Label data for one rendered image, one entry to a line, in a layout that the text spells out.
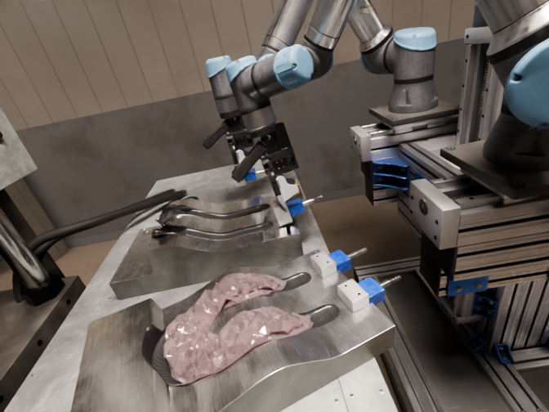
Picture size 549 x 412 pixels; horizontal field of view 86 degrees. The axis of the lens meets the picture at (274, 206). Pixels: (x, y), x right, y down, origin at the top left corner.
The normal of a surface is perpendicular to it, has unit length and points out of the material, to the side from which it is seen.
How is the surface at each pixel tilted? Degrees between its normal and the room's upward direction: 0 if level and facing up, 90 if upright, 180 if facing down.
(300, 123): 90
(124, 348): 0
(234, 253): 90
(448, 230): 90
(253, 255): 90
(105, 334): 0
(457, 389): 0
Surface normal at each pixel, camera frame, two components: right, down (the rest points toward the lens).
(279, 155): 0.06, 0.33
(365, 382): -0.18, -0.86
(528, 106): -0.47, 0.59
